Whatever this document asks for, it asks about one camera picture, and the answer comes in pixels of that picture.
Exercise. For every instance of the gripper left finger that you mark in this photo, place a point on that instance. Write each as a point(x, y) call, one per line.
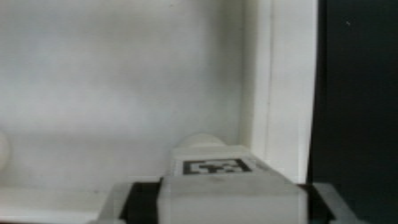
point(129, 205)

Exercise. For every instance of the white leg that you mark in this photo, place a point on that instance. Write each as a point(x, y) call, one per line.
point(222, 189)

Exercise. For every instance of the white square tabletop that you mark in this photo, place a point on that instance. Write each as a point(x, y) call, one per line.
point(129, 72)

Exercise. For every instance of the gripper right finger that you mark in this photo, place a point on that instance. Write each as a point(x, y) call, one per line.
point(327, 207)

